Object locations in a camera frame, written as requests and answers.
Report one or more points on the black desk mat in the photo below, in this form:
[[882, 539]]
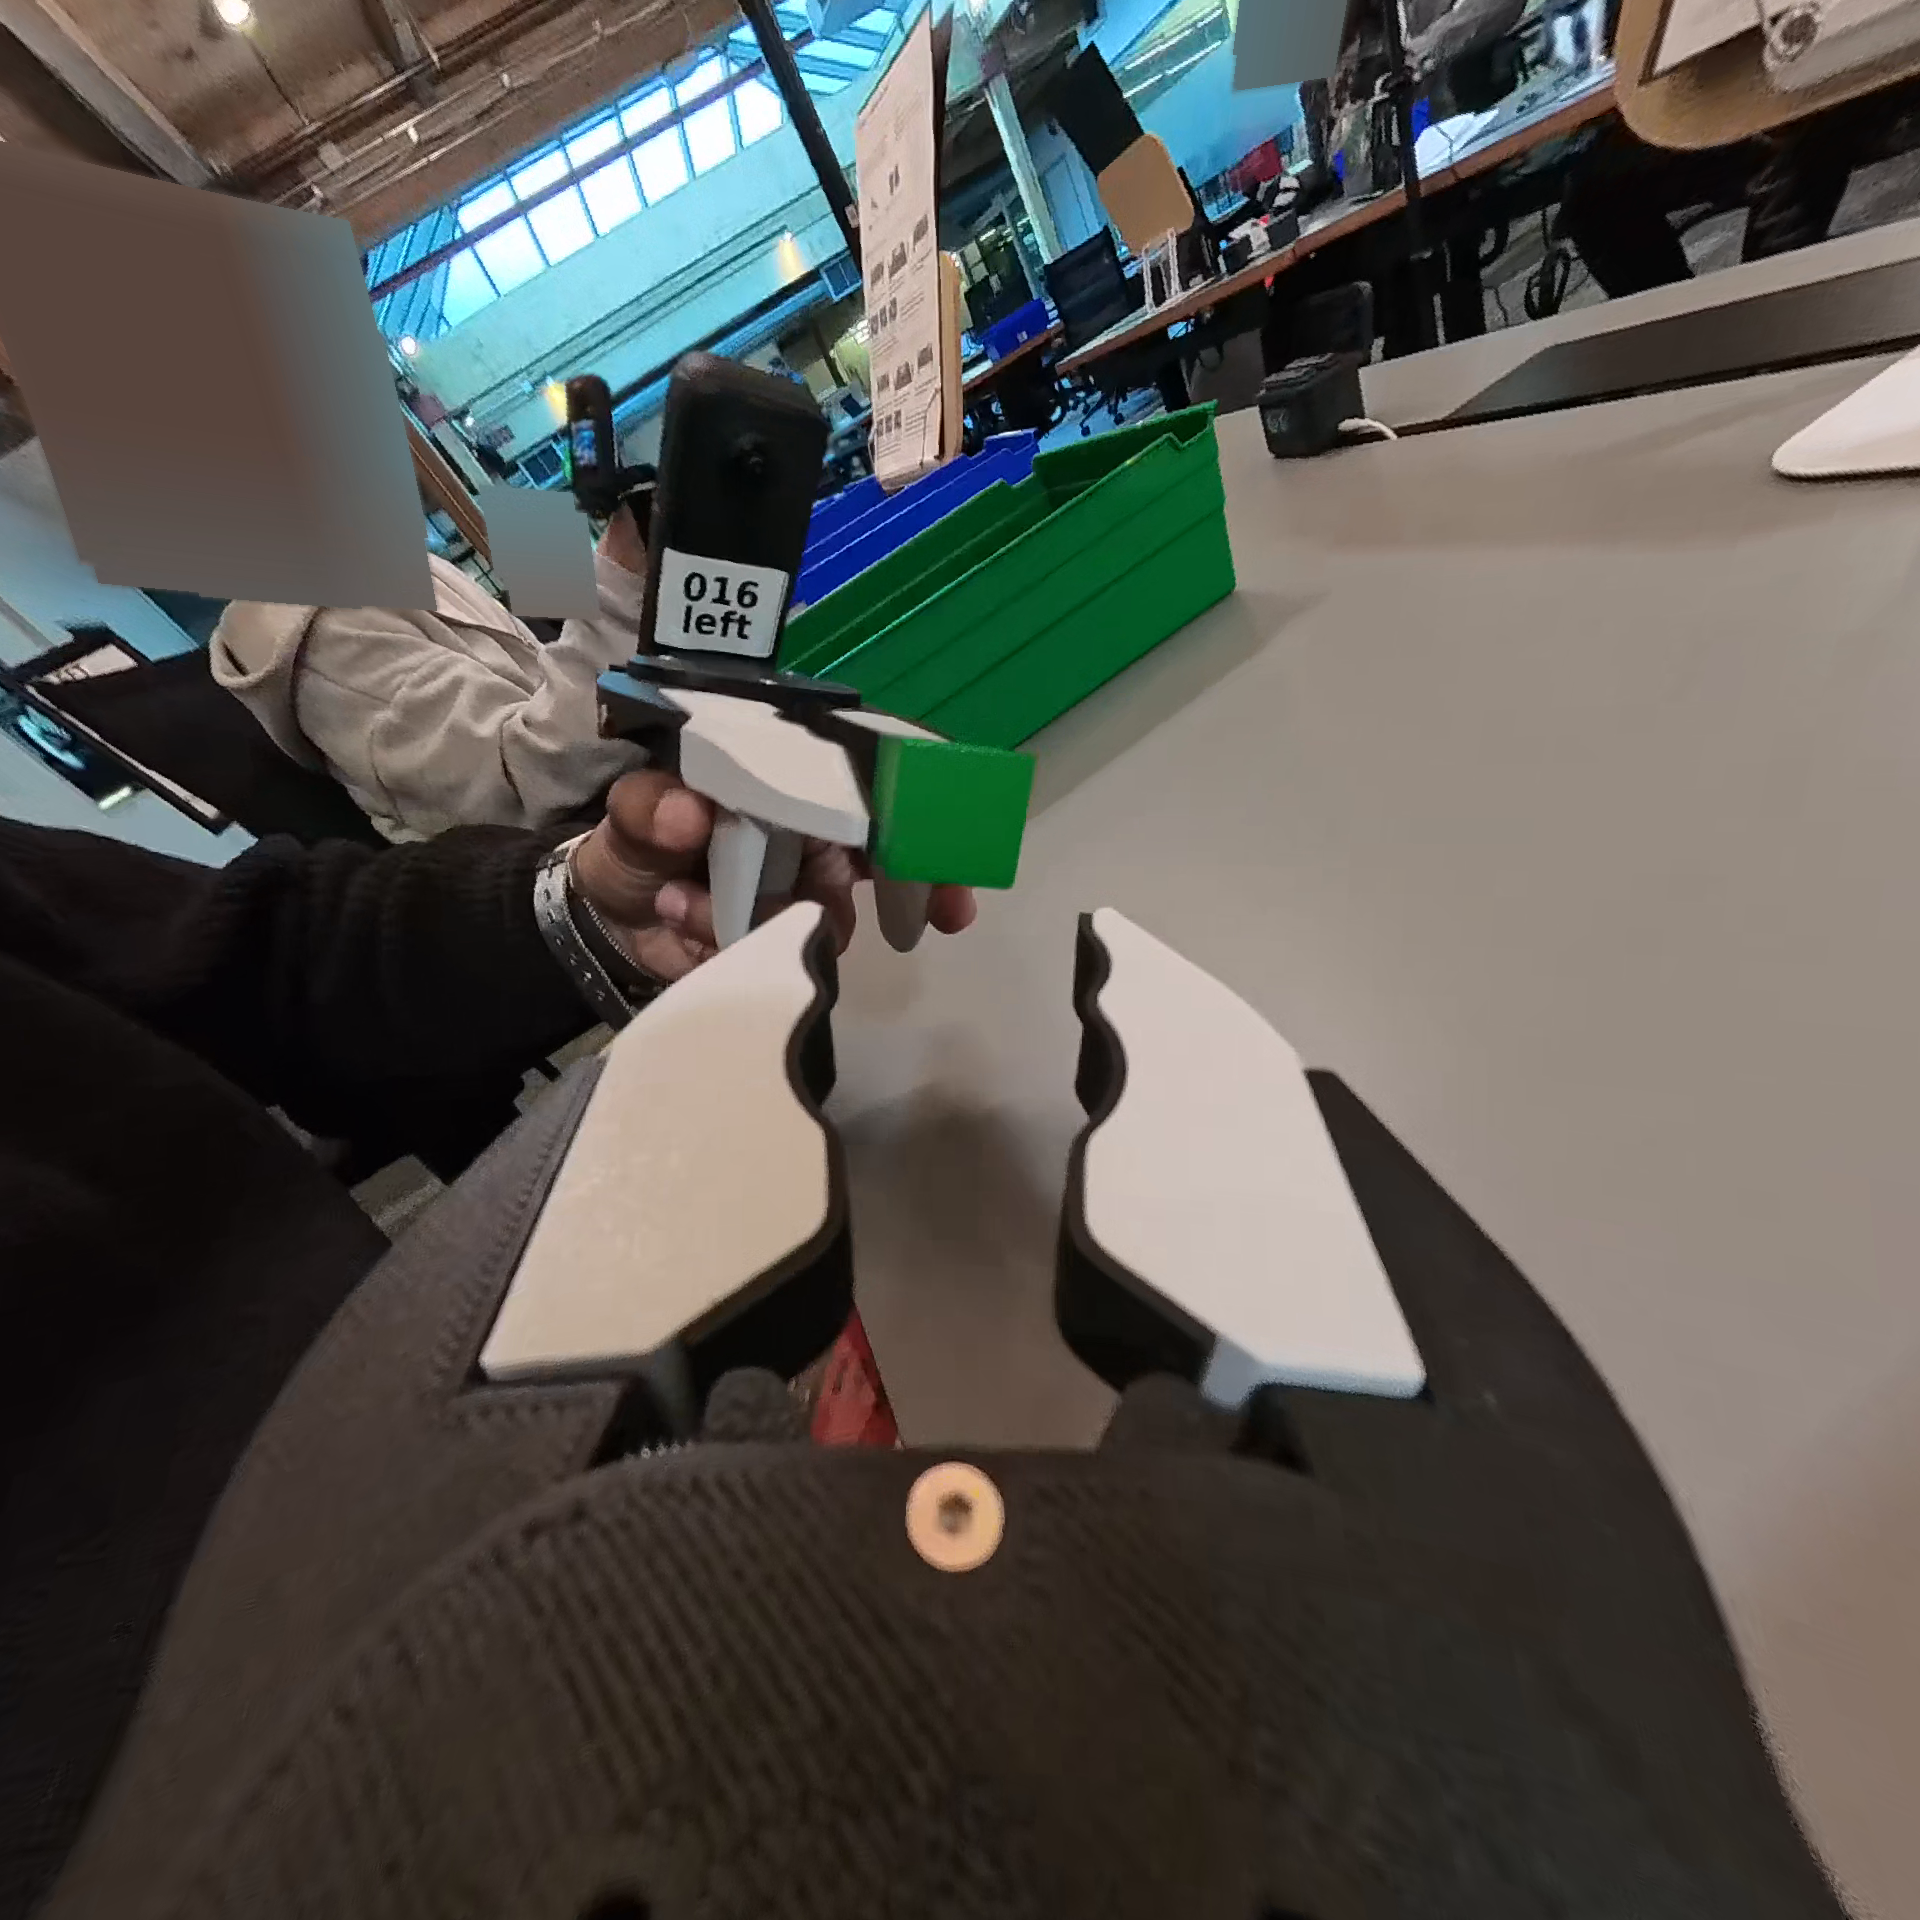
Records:
[[1725, 346]]

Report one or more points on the person's left forearm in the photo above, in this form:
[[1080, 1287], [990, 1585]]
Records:
[[300, 974]]

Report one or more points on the instruction board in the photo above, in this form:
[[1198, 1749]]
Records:
[[901, 225]]

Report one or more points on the green cube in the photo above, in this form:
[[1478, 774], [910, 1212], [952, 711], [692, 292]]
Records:
[[953, 819]]

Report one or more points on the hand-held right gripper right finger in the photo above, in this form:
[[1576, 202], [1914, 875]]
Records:
[[1231, 1171]]

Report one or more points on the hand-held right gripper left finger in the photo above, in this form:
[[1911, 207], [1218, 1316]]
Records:
[[674, 1186]]

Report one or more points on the wooden sheet board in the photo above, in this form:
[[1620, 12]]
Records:
[[1770, 106], [1149, 195]]

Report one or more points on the green plastic bin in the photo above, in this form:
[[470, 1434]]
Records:
[[1050, 601]]

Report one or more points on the person's left hand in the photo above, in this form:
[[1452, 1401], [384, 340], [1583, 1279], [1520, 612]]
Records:
[[661, 855]]

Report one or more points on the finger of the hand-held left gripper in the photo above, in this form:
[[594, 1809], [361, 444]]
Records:
[[901, 731], [780, 781]]

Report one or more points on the black charger box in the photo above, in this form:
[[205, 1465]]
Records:
[[1312, 409]]

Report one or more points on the white stand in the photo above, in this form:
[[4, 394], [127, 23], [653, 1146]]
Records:
[[1861, 429]]

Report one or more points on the red object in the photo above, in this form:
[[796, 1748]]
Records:
[[857, 1382]]

